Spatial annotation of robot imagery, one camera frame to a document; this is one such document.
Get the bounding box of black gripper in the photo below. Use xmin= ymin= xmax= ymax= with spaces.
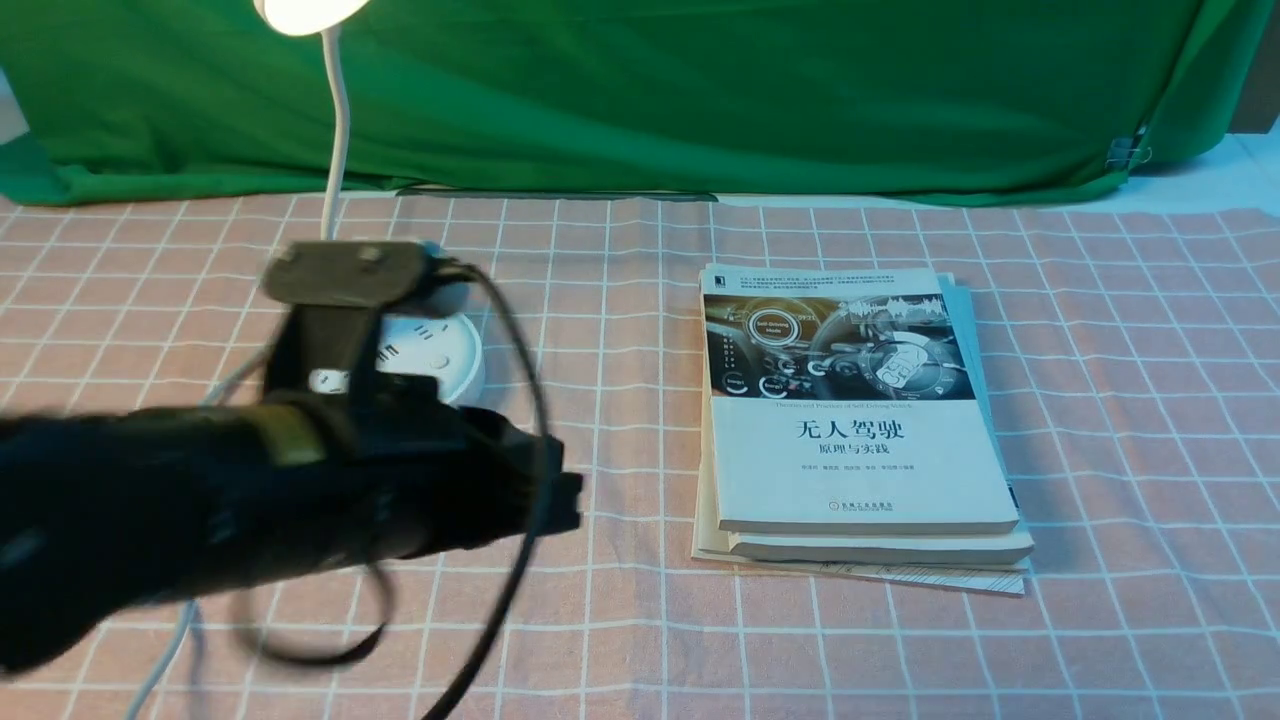
xmin=300 ymin=396 xmax=584 ymax=564

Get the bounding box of white desk lamp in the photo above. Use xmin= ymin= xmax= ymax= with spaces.
xmin=253 ymin=1 xmax=484 ymax=404

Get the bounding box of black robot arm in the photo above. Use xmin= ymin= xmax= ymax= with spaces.
xmin=1 ymin=397 xmax=584 ymax=676

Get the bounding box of thin bottom book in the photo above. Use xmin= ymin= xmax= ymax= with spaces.
xmin=691 ymin=413 xmax=1030 ymax=597

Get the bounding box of white top book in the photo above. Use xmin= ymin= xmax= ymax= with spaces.
xmin=700 ymin=264 xmax=1020 ymax=536

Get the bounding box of green backdrop cloth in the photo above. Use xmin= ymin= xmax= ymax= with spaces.
xmin=1 ymin=1 xmax=1274 ymax=208

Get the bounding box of blue book under stack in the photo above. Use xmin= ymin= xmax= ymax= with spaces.
xmin=938 ymin=274 xmax=1018 ymax=511

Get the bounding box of pink checkered tablecloth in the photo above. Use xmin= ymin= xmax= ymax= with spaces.
xmin=1 ymin=196 xmax=1279 ymax=719

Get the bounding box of metal binder clip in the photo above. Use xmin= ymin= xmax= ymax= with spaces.
xmin=1103 ymin=133 xmax=1152 ymax=173

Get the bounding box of black camera cable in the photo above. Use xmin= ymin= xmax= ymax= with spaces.
xmin=232 ymin=263 xmax=567 ymax=720

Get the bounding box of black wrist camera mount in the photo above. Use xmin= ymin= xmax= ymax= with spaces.
xmin=261 ymin=241 xmax=477 ymax=407

